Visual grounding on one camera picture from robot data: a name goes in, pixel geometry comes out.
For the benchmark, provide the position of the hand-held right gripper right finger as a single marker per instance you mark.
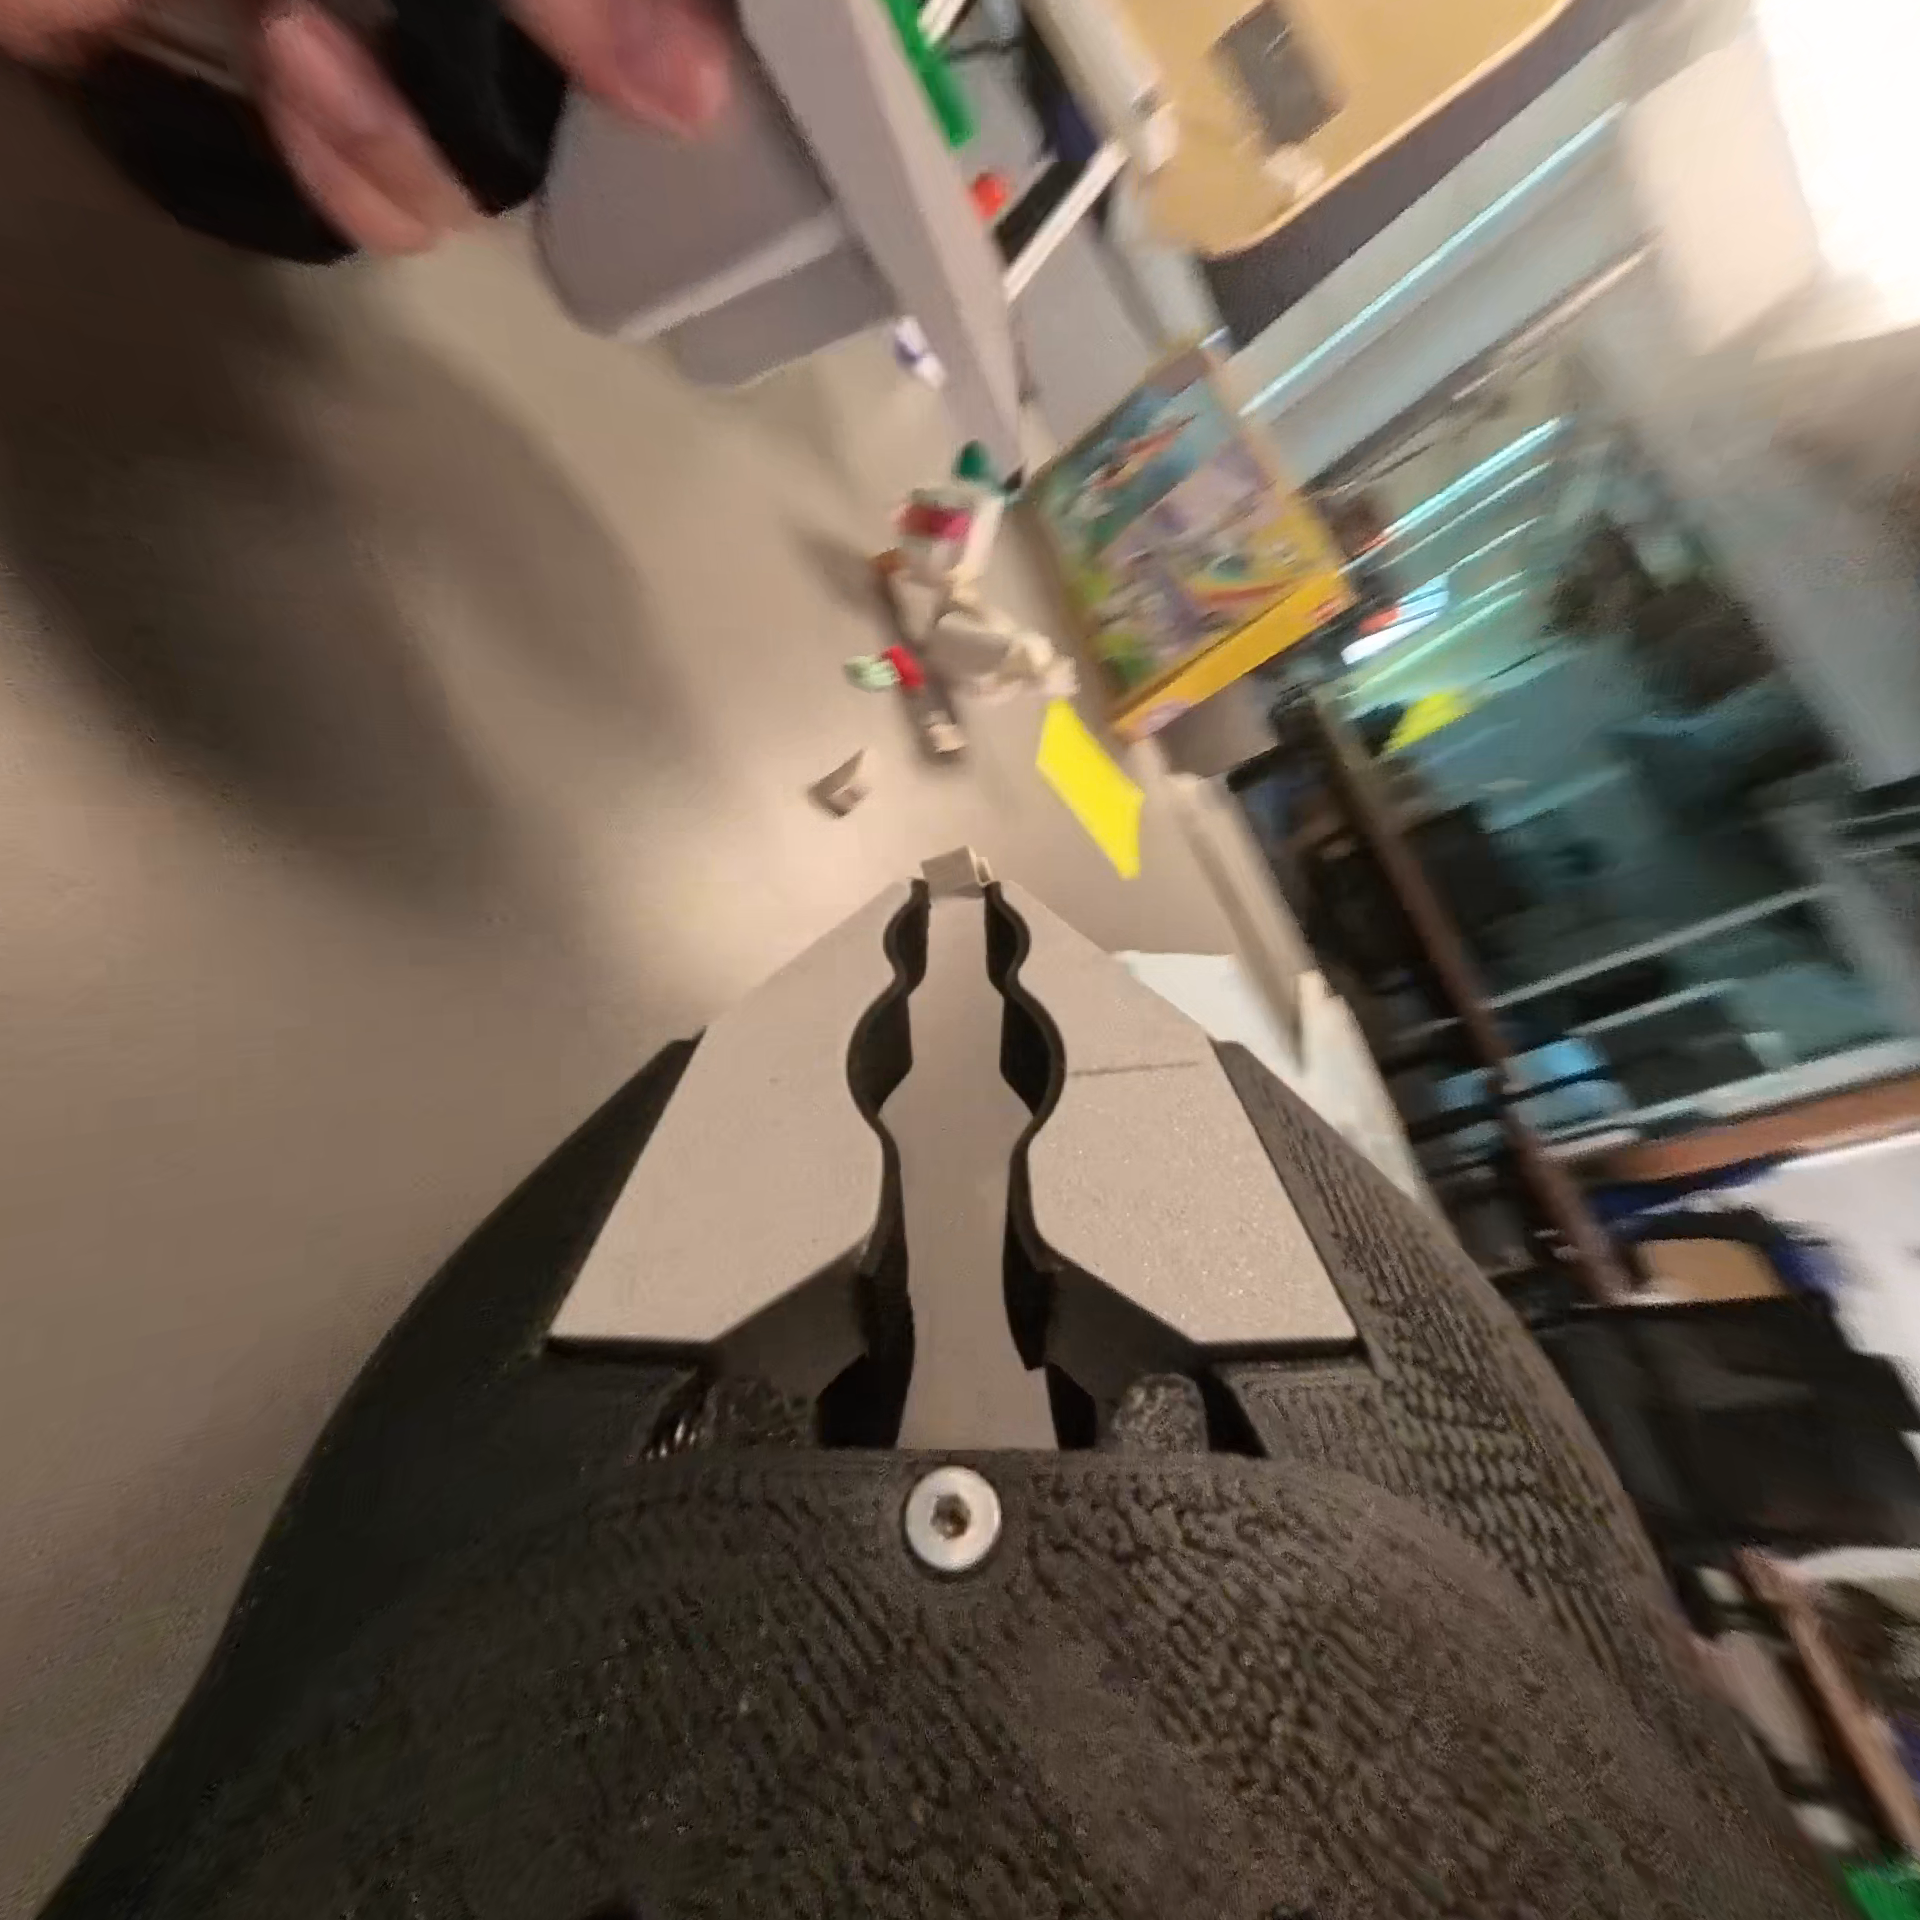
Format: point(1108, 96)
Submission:
point(1184, 1201)

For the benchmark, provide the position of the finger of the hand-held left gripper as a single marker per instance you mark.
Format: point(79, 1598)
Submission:
point(916, 254)

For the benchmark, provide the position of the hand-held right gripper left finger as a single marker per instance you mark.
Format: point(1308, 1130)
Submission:
point(720, 1201)

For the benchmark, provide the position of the small white lego brick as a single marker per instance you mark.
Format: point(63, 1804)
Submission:
point(954, 874)

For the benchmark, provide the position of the blue white lego piece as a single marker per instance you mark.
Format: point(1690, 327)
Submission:
point(918, 351)

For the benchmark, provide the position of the white lego build red part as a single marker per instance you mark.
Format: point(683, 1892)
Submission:
point(943, 532)

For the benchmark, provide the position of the colourful lego box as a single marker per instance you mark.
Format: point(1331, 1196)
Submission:
point(1194, 541)

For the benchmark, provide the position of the white lego figure pieces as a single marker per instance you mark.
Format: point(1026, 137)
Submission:
point(990, 649)

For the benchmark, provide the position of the green red lego piece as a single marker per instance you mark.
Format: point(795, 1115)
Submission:
point(886, 672)

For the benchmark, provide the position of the white angled lego piece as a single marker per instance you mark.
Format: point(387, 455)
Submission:
point(841, 784)

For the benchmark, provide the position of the small grey lego piece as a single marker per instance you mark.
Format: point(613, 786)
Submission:
point(938, 724)

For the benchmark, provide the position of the person's left hand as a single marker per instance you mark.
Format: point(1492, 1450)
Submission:
point(346, 135)

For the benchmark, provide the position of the green plastic piece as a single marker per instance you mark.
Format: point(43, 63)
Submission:
point(926, 68)

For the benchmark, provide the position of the white booklet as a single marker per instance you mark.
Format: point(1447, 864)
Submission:
point(1230, 999)

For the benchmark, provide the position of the yellow flat plate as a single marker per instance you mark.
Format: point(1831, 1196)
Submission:
point(1092, 789)

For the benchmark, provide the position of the wooden board with label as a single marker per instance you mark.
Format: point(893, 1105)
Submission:
point(1349, 105)

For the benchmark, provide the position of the yellow paper tag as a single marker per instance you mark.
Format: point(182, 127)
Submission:
point(1421, 724)

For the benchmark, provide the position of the white rail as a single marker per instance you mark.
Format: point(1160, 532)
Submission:
point(1072, 217)

